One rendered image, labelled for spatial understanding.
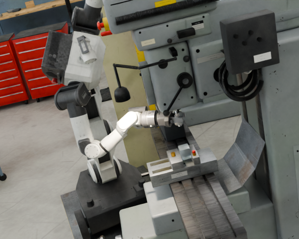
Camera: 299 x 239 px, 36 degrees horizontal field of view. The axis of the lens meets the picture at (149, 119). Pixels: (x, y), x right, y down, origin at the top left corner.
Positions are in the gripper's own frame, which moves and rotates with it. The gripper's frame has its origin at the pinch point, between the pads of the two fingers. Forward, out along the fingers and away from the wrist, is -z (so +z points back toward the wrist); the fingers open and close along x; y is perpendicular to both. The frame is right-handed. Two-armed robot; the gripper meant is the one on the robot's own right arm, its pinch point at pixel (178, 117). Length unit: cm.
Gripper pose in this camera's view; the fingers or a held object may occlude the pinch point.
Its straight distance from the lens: 225.4
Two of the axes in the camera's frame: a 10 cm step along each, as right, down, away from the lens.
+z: -9.4, 0.6, 3.4
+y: 2.0, 8.9, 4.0
